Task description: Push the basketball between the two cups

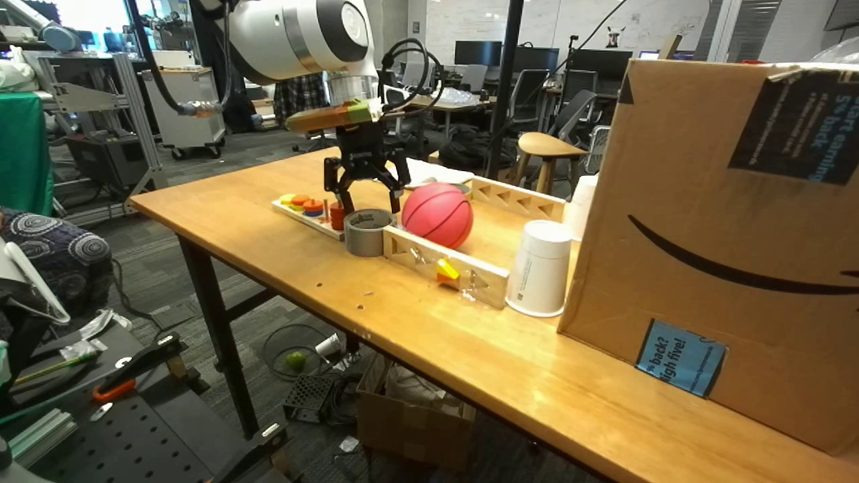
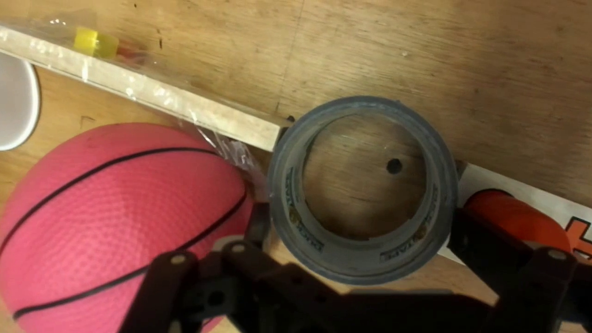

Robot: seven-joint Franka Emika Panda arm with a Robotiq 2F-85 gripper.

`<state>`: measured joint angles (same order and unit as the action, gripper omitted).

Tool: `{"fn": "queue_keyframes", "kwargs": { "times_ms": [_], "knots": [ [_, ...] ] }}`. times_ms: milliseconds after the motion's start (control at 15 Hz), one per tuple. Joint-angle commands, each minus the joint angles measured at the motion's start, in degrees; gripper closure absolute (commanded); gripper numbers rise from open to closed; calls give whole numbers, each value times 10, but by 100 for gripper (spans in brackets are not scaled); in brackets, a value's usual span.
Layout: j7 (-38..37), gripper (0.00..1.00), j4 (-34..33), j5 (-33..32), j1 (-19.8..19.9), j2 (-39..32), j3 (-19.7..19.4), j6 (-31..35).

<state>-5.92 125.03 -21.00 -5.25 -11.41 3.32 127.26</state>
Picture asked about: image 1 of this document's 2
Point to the plastic-wrapped wooden sorter board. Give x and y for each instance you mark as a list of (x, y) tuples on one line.
[(419, 258)]

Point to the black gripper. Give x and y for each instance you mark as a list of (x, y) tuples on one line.
[(366, 149)]

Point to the pale aluminium extrusion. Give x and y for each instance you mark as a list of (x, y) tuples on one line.
[(35, 436)]

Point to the small yellow shape block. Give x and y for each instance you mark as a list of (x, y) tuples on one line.
[(448, 273)]

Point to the green cloth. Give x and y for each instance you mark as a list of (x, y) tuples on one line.
[(22, 150)]

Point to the pink toy basketball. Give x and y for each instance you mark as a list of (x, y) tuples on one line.
[(437, 216)]

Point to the dark computer monitor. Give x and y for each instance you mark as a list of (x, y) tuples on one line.
[(476, 55)]

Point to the grey metal rack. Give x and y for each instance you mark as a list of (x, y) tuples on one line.
[(99, 134)]

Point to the white paper cup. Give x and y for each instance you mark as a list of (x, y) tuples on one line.
[(537, 269), (580, 205)]

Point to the round wooden stool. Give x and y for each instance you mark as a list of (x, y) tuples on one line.
[(550, 145)]

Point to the Amazon cardboard box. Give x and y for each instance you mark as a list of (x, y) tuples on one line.
[(716, 251)]

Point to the white paper sheet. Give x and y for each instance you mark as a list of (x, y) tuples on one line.
[(439, 168)]

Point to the small green ball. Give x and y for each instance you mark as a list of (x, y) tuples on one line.
[(297, 360)]

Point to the black metal table frame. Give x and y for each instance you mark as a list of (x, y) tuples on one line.
[(218, 338)]

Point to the wooden shape sorter board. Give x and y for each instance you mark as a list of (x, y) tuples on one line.
[(525, 203)]

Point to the black vertical pole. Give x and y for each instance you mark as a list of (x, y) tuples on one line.
[(503, 89)]

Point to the round office desk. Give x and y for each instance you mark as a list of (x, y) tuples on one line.
[(461, 98)]

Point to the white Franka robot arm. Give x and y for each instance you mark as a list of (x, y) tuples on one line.
[(285, 35)]

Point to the black perforated plate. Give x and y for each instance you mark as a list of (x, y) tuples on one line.
[(152, 444)]

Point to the open brown cardboard box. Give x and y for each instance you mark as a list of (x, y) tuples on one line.
[(417, 430)]

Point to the white wheeled cart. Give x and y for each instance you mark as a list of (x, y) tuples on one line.
[(184, 117)]

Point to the grey duct tape roll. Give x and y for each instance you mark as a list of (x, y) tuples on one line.
[(366, 236)]

